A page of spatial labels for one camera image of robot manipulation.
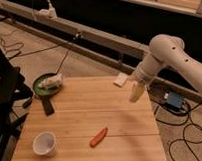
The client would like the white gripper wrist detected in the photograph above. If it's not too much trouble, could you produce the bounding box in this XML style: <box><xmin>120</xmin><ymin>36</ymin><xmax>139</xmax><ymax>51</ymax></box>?
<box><xmin>129</xmin><ymin>69</ymin><xmax>151</xmax><ymax>103</ymax></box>

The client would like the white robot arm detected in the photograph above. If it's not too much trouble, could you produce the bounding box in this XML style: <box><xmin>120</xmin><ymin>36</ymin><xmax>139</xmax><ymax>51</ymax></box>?
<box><xmin>129</xmin><ymin>34</ymin><xmax>202</xmax><ymax>103</ymax></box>

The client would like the white ceramic cup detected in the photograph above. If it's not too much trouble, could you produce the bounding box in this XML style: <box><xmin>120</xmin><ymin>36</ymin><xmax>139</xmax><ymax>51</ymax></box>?
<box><xmin>33</xmin><ymin>132</ymin><xmax>57</xmax><ymax>157</ymax></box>

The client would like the blue electronic box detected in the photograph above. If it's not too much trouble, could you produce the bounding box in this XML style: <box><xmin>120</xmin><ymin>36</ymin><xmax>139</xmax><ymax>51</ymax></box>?
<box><xmin>164</xmin><ymin>92</ymin><xmax>183</xmax><ymax>110</ymax></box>

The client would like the white crumpled cloth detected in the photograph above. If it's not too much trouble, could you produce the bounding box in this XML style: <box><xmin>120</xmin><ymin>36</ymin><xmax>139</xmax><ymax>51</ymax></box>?
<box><xmin>39</xmin><ymin>73</ymin><xmax>62</xmax><ymax>89</ymax></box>

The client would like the green frying pan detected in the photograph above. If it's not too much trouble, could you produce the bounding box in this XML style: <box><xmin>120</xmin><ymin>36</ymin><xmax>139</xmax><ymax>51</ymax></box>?
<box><xmin>33</xmin><ymin>73</ymin><xmax>60</xmax><ymax>116</ymax></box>

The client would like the long metal rail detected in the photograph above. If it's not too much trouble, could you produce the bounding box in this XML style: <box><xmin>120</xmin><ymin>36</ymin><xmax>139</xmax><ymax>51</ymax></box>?
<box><xmin>0</xmin><ymin>0</ymin><xmax>202</xmax><ymax>100</ymax></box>

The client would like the black floor cable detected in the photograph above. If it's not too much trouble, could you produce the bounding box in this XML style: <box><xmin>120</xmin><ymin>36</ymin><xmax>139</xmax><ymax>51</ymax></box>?
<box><xmin>151</xmin><ymin>100</ymin><xmax>202</xmax><ymax>161</ymax></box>

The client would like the black stand frame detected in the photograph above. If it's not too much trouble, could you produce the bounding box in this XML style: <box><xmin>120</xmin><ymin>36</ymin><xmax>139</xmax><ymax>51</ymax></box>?
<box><xmin>0</xmin><ymin>49</ymin><xmax>33</xmax><ymax>161</ymax></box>

